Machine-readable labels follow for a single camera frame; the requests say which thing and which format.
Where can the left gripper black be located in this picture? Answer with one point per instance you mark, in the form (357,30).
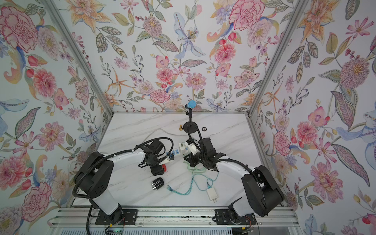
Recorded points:
(159,171)

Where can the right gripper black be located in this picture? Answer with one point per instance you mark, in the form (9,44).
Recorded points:
(192,160)

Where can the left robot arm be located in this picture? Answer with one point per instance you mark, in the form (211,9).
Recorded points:
(92,180)

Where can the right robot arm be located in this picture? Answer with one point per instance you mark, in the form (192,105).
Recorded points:
(262,193)

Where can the white power strip blue sockets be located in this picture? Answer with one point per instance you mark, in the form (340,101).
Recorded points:
(176,152)

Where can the black microphone stand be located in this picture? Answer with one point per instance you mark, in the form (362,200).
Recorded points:
(190,126)

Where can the blue microphone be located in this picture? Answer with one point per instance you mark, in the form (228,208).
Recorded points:
(191,104)

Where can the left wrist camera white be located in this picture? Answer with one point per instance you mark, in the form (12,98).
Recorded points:
(166,159)

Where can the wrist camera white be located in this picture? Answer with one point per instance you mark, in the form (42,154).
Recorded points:
(166,159)
(187,149)

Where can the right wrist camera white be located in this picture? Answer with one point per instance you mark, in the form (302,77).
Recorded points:
(187,149)

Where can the white wall plug adapter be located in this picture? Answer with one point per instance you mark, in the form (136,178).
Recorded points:
(212,195)

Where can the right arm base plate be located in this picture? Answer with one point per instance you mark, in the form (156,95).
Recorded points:
(229,217)

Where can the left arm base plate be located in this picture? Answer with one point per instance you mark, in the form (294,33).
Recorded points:
(123,217)

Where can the aluminium frame rail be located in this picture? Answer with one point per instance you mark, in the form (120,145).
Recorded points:
(155,217)

